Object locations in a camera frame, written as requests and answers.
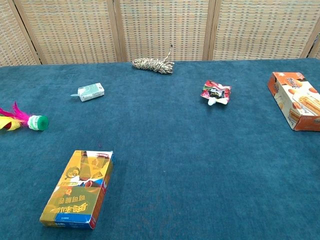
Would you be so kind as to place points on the yellow snack box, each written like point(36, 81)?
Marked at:
point(80, 190)

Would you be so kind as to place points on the blue felt table cover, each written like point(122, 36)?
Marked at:
point(175, 150)

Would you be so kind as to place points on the orange biscuit roll box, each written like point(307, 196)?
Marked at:
point(297, 100)

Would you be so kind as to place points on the woven rattan folding screen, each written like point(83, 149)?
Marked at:
point(162, 25)

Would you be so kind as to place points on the feather shuttlecock with green base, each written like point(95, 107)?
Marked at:
point(37, 123)

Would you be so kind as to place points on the pale green tissue pack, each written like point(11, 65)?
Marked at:
point(91, 92)

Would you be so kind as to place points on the red snack pouch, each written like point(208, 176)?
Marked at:
point(216, 92)

